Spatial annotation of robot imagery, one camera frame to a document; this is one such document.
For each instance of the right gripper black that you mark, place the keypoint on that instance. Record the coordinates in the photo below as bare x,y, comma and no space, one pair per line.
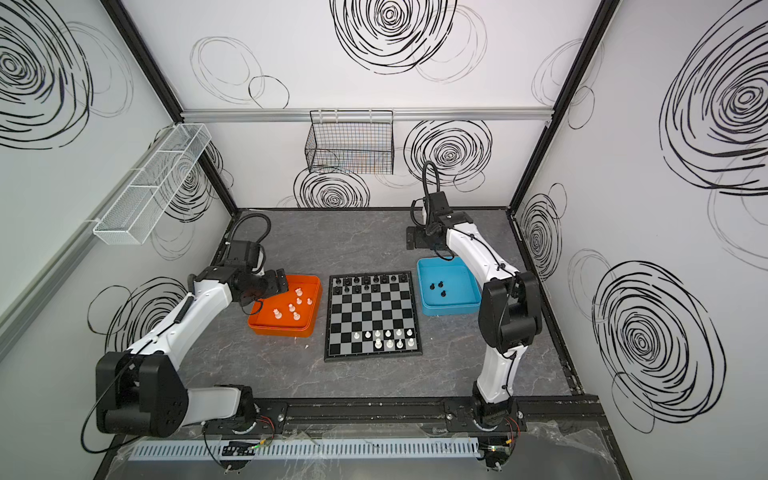
417,237

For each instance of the white slotted cable duct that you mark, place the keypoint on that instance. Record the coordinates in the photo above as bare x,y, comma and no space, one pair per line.
305,449

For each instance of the black wire basket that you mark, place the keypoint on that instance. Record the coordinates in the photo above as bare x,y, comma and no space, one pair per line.
357,141

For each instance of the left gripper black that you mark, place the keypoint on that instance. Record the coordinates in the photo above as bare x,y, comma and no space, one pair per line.
274,282

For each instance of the blue plastic tray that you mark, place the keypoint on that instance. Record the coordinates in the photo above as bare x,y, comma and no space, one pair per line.
463,294

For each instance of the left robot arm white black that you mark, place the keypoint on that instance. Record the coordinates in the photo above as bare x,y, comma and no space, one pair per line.
139,390

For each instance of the black white chess board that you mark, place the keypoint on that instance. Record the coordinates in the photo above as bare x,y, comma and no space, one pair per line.
371,315

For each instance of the white wire shelf basket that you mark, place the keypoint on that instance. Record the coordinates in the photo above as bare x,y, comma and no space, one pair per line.
168,183

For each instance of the orange plastic tray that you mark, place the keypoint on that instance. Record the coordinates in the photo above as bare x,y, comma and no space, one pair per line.
289,314

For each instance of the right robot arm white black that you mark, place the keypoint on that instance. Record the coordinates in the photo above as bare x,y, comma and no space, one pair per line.
509,318

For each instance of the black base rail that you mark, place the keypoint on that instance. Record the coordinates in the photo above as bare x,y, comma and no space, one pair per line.
453,414

